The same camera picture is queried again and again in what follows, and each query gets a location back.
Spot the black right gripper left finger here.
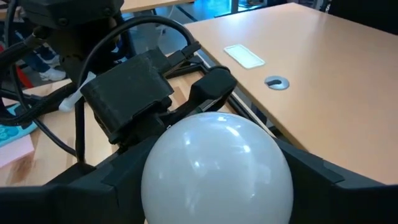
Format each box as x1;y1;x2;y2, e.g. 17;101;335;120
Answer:
0;136;156;224

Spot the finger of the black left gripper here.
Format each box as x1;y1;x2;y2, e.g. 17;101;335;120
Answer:
167;67;239;125

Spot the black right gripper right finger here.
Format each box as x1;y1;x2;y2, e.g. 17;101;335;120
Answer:
275;138;398;224

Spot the white lightbulb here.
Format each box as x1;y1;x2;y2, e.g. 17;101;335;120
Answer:
141;111;295;224

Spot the white rectangular desk plate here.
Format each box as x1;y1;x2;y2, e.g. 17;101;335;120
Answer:
223;44;266;70

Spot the pink sticky note pad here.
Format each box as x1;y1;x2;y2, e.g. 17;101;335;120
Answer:
0;134;35;169

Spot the teal calculator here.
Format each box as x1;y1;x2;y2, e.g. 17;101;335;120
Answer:
0;102;39;147

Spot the light wood desk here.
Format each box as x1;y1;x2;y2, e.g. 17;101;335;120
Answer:
183;2;398;185

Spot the light wood table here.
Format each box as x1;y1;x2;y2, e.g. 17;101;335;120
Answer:
120;0;195;14

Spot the person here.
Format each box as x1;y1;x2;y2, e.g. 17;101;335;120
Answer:
18;46;68;82

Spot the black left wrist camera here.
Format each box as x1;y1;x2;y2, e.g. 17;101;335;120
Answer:
80;49;175;146

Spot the grey round cable grommet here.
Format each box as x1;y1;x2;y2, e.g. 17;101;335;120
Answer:
264;75;290;91

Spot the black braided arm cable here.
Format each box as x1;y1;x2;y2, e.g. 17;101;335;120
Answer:
0;30;78;127

